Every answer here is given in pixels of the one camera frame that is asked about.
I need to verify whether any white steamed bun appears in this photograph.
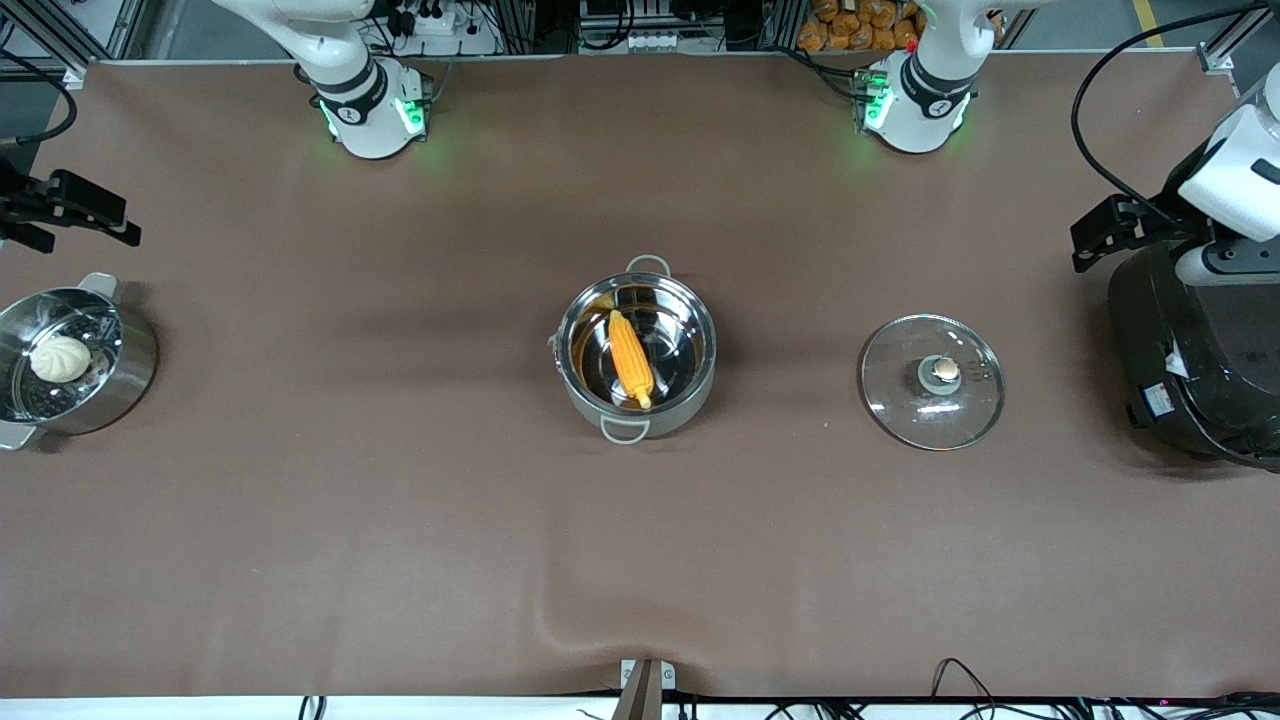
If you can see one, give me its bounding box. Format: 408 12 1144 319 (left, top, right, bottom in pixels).
30 335 93 383

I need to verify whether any brown table mat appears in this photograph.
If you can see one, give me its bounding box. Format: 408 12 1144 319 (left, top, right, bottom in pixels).
0 50 1280 701

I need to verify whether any orange snack bag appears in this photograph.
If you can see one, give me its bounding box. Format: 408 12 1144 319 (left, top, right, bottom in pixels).
797 0 922 54

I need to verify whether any white power strip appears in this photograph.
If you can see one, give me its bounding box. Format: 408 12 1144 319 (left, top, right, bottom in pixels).
385 0 501 56

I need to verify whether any aluminium frame profile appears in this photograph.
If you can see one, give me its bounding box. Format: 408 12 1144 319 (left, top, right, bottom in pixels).
1200 0 1280 77
0 0 151 89

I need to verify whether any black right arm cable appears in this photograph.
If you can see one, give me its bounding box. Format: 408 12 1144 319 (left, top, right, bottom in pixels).
0 50 79 147

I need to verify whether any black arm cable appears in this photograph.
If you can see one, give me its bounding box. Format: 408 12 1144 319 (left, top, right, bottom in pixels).
1071 4 1277 223
0 50 79 147

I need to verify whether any thin black cable loop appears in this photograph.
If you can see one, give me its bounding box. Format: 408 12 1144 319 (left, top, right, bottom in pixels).
930 657 1001 719

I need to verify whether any yellow corn cob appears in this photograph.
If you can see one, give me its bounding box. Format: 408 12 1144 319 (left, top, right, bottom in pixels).
607 309 657 411

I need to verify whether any steel steamer pot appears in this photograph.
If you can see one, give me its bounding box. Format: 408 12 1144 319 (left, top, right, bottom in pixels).
0 272 159 451

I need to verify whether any glass pot lid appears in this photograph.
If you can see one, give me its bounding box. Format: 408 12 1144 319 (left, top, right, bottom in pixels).
858 314 1006 452

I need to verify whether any stainless steel pot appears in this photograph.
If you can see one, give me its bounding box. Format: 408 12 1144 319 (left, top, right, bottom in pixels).
548 255 719 444

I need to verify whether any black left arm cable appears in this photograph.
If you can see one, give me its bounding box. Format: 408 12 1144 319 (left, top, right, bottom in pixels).
1071 4 1277 223

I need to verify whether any black rice cooker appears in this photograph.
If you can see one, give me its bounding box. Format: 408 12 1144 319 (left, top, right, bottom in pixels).
1107 240 1280 473

